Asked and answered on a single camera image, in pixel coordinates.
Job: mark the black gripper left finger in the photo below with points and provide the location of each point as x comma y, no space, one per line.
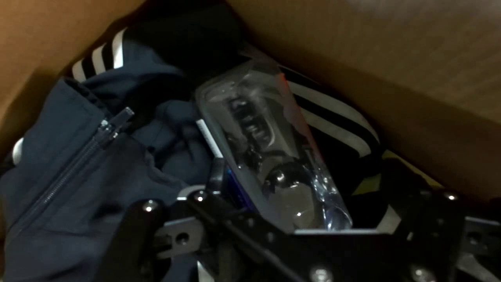
220,240

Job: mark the clear Fiji water bottle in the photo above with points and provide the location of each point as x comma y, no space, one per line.
261,135

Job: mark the dark white-striped Adidas jacket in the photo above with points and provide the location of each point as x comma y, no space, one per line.
79,173

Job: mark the white cardboard box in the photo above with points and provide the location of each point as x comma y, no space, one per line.
417,79

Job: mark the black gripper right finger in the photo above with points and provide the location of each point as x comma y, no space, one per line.
433,235

